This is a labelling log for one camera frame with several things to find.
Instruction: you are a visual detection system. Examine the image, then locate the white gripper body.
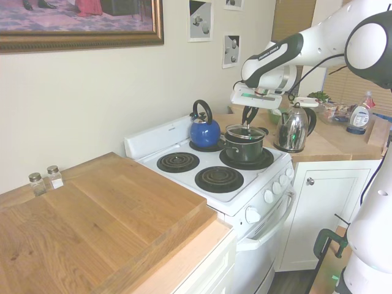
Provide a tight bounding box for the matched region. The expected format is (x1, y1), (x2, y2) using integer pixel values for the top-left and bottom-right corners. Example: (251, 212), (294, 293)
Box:
(230, 83), (283, 110)

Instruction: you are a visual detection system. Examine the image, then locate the glass pot lid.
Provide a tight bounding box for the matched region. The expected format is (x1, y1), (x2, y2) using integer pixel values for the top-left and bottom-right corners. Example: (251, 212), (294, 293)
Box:
(225, 124), (266, 141)

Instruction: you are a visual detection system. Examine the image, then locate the black cooking pot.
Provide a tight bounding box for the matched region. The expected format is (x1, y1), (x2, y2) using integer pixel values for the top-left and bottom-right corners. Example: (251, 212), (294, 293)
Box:
(224, 126), (270, 162)

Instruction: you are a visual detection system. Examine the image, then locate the steel electric kettle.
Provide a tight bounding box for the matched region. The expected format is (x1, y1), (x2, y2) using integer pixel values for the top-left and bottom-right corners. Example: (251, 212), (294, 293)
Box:
(273, 102), (318, 153)

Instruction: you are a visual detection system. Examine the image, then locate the blue whistling kettle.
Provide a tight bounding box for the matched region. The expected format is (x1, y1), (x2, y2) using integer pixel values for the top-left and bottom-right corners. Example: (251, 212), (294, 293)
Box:
(189, 99), (222, 151)

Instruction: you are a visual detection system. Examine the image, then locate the white red food container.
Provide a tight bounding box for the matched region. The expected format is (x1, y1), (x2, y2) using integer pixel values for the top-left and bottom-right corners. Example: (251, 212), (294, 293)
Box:
(292, 96), (320, 108)

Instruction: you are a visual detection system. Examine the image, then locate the large black coil burner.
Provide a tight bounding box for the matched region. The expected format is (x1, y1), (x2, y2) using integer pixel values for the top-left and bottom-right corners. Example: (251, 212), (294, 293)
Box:
(219, 146), (275, 171)
(189, 139), (226, 153)

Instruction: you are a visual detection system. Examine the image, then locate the medium grey shapes poster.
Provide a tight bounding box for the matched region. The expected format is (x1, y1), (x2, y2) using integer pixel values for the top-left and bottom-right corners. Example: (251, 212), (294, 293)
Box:
(222, 34), (241, 70)

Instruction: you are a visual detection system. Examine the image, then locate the green potted plant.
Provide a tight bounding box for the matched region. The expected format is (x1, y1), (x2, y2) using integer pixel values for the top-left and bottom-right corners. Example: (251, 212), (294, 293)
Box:
(307, 91), (331, 104)

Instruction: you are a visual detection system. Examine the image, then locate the small black coil burner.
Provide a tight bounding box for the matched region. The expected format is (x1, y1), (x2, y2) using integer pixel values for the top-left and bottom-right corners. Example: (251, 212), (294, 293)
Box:
(156, 152), (200, 173)
(195, 166), (245, 194)

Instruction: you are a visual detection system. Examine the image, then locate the clear plastic food container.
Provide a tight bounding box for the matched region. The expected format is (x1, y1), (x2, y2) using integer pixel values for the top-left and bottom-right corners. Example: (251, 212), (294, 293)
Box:
(317, 102), (353, 125)

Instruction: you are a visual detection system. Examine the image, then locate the brown window blind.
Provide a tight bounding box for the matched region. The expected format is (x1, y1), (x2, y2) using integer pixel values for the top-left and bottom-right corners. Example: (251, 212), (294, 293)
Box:
(271, 0), (392, 108)

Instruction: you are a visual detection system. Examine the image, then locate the large grey shapes poster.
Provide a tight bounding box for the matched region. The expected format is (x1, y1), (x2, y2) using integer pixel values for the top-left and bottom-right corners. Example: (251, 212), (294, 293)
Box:
(187, 0), (214, 43)

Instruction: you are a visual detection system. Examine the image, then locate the small grey shapes poster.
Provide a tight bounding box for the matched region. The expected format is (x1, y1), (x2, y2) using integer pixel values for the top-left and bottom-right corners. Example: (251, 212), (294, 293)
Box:
(223, 0), (245, 12)

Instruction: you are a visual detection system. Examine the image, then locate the clear dish soap bottle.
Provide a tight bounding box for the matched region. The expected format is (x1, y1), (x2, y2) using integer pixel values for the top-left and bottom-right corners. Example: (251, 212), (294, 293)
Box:
(347, 90), (377, 135)

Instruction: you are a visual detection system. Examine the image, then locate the wooden block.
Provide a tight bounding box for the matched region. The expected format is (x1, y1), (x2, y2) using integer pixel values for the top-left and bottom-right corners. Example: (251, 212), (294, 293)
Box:
(366, 116), (392, 145)

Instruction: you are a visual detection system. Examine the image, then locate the white door cabinet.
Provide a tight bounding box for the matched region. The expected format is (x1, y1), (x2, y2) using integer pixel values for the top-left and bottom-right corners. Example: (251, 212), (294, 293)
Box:
(274, 157), (383, 273)

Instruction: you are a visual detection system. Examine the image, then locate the dark green metal clamp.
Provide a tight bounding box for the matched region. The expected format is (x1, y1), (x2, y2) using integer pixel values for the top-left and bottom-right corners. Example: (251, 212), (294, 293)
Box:
(314, 228), (350, 260)

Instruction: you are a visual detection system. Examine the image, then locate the white electric stove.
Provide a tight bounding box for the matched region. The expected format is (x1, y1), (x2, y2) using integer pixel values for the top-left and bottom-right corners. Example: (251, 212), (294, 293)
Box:
(124, 115), (297, 294)

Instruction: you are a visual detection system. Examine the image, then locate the large wooden butcher board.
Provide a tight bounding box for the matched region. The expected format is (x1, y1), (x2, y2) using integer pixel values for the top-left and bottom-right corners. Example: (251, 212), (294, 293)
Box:
(0, 152), (218, 294)

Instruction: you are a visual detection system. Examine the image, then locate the gold framed painting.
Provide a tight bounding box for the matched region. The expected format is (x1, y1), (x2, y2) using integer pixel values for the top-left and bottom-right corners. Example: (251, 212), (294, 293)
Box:
(0, 0), (165, 53)

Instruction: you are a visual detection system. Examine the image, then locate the glass salt shaker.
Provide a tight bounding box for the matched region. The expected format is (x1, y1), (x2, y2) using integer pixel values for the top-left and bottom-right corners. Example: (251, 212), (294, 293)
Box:
(46, 165), (64, 190)

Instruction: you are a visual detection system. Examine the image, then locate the glass pepper shaker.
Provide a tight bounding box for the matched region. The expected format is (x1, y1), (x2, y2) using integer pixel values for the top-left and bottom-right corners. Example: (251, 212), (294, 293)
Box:
(28, 172), (48, 198)

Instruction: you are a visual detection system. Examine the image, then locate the black camera cable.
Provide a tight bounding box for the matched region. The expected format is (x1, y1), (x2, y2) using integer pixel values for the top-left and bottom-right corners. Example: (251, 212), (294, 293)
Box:
(287, 53), (387, 209)

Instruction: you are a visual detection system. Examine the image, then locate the white oven door handle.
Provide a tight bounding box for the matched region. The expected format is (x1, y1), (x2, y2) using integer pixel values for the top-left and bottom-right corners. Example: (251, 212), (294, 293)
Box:
(236, 186), (297, 252)

